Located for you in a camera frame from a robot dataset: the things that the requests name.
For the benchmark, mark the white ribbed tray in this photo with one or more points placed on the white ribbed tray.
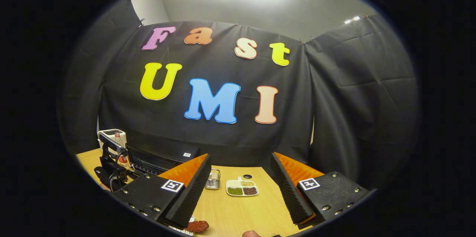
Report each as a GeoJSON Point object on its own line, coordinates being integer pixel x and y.
{"type": "Point", "coordinates": [182, 230]}

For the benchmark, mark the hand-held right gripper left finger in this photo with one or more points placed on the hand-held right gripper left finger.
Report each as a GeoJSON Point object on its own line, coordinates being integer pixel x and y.
{"type": "Point", "coordinates": [193, 192]}

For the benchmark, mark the red roasted meat piece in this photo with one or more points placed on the red roasted meat piece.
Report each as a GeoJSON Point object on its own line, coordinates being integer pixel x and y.
{"type": "Point", "coordinates": [198, 226]}

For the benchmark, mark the white divided bean dish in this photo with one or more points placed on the white divided bean dish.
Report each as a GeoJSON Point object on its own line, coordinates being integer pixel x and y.
{"type": "Point", "coordinates": [241, 191]}

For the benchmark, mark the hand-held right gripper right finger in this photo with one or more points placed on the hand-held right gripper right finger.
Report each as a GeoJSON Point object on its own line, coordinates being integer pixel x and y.
{"type": "Point", "coordinates": [288, 192]}

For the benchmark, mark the white toaster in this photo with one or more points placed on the white toaster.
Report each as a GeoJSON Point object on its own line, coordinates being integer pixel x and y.
{"type": "Point", "coordinates": [108, 134]}

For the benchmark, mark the clear plastic water bottle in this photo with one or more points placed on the clear plastic water bottle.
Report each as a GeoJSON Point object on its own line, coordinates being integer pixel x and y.
{"type": "Point", "coordinates": [122, 159]}

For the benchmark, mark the black electric oven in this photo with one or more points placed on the black electric oven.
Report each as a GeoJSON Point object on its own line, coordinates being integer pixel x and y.
{"type": "Point", "coordinates": [163, 155]}

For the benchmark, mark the small ceiling light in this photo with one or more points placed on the small ceiling light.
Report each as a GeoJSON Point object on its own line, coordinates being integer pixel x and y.
{"type": "Point", "coordinates": [352, 19]}

